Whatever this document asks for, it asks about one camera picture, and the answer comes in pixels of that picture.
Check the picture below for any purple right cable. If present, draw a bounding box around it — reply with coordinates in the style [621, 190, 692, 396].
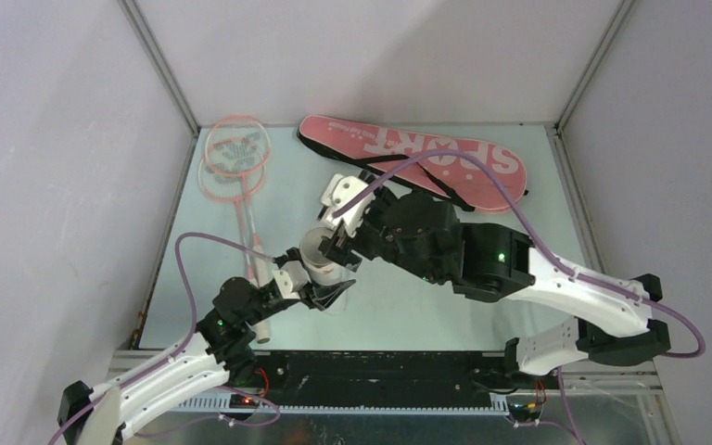
[331, 149, 707, 359]

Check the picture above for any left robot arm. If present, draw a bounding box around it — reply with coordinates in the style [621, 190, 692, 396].
[50, 248, 355, 444]

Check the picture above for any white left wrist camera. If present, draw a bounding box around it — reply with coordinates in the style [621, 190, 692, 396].
[272, 261, 310, 299]

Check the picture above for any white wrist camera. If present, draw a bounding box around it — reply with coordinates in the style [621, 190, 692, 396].
[318, 173, 375, 238]
[272, 261, 310, 299]

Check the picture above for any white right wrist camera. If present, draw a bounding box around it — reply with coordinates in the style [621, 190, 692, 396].
[318, 173, 375, 238]

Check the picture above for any pink sport racket bag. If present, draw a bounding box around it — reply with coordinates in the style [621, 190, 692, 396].
[298, 115, 529, 215]

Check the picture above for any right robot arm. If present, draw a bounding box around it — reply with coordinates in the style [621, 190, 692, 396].
[319, 188, 670, 388]

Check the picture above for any purple cable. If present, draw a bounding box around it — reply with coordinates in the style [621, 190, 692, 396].
[331, 149, 707, 359]
[47, 233, 284, 445]

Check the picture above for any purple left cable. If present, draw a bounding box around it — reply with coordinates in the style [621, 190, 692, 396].
[47, 233, 284, 445]

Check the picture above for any white shuttlecock tube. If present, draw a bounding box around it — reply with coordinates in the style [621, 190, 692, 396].
[299, 227, 349, 286]

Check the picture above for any aluminium front frame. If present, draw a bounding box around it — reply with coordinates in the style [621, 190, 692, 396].
[137, 350, 679, 444]

